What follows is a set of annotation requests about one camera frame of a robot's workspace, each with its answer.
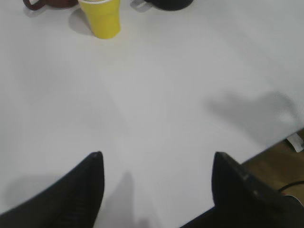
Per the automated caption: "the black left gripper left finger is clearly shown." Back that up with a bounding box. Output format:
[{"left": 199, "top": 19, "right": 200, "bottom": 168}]
[{"left": 0, "top": 152, "right": 105, "bottom": 228}]

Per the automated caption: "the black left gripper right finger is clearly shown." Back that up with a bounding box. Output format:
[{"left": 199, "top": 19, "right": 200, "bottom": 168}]
[{"left": 184, "top": 152, "right": 304, "bottom": 228}]

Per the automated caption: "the yellow paper cup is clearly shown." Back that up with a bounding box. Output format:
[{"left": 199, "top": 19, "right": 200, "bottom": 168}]
[{"left": 78, "top": 0, "right": 121, "bottom": 39}]

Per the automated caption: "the white paper tag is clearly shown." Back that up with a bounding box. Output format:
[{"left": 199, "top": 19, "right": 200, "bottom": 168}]
[{"left": 287, "top": 133, "right": 304, "bottom": 152}]

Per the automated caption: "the brown ceramic mug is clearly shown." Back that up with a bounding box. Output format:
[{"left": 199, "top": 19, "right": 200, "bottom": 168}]
[{"left": 23, "top": 0, "right": 78, "bottom": 11}]

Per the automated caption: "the black mug front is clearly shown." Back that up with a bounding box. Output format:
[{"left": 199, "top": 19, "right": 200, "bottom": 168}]
[{"left": 130, "top": 0, "right": 194, "bottom": 12}]

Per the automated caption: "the black floor cable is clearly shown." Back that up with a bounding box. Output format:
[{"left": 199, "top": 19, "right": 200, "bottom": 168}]
[{"left": 277, "top": 180, "right": 304, "bottom": 193}]

